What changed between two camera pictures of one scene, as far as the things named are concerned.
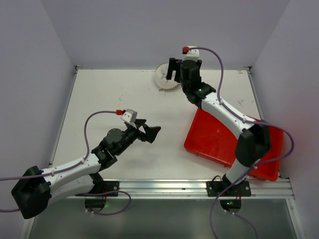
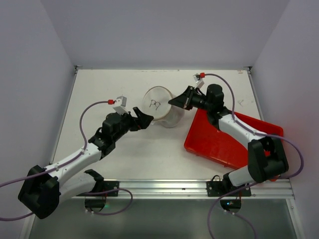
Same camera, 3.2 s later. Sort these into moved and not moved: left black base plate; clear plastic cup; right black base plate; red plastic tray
Moved: clear plastic cup
Not moved: left black base plate; right black base plate; red plastic tray
